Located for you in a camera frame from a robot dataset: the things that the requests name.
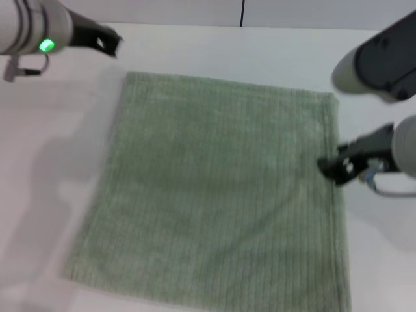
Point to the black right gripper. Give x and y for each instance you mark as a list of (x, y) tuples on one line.
[(360, 156)]

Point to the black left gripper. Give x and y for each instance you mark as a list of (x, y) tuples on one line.
[(91, 34)]

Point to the green ribbed towel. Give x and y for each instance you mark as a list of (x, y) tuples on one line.
[(214, 195)]

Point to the right wrist camera housing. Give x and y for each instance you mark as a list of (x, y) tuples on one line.
[(383, 61)]

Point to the black vertical wall strip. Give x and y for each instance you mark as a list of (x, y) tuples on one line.
[(242, 13)]

